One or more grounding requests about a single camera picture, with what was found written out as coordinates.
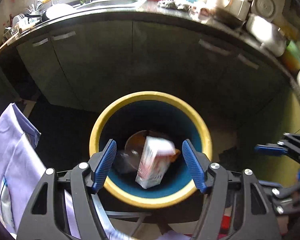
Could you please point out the dark base cabinets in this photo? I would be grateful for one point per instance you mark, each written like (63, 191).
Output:
(89, 65)

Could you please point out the yellow blue trash bin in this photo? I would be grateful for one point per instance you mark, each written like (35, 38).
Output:
(151, 126)

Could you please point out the steel kitchen sink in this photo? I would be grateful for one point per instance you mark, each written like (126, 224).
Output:
(105, 4)

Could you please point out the brown woven snack wrapper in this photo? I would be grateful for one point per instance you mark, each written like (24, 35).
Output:
(158, 141)

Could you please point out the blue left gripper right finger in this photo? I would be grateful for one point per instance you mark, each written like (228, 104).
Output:
(195, 169)

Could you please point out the crumpled dish rag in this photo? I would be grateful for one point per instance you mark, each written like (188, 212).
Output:
(174, 5)

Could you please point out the purple floral tablecloth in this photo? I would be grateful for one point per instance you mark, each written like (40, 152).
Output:
(20, 166)

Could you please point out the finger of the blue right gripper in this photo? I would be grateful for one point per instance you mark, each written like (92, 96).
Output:
(270, 149)

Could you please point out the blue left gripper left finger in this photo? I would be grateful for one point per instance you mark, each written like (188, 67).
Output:
(102, 163)

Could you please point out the green stacked bowls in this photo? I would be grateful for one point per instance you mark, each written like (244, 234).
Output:
(291, 57)

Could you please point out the clear plastic bottle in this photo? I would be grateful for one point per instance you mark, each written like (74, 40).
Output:
(127, 161)

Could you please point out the white rice cooker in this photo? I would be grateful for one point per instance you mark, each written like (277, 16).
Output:
(268, 34)

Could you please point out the white red milk carton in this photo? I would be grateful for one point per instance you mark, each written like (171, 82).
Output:
(152, 168)

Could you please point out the dark metal bowl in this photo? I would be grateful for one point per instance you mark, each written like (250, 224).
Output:
(226, 18)

